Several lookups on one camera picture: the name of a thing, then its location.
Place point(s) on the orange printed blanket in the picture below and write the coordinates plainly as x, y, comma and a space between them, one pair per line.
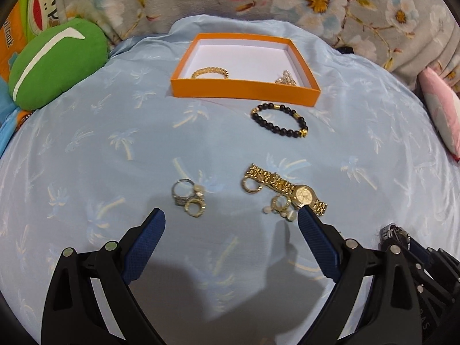
14, 32

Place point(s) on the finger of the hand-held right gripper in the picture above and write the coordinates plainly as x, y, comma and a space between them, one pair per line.
419, 249

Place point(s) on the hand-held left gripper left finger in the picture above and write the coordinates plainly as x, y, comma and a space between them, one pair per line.
143, 246

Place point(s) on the orange cardboard box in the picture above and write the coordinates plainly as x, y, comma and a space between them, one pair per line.
244, 68

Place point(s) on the dark grey wristwatch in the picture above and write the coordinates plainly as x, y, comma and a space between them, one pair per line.
393, 233

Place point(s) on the gold wristwatch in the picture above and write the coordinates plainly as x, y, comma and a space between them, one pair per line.
284, 186

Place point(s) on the gold pearl hoop earrings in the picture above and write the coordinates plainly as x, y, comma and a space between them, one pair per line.
280, 205

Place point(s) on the light blue palm-print cloth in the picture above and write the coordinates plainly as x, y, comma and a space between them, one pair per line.
215, 151

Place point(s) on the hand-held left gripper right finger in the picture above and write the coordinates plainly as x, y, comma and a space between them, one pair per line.
318, 246

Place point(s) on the grey floral blanket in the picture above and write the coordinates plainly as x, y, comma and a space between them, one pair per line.
323, 3

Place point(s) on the pink pillow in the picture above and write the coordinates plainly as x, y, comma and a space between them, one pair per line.
442, 104

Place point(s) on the green cushion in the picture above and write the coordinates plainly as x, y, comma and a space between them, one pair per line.
54, 64

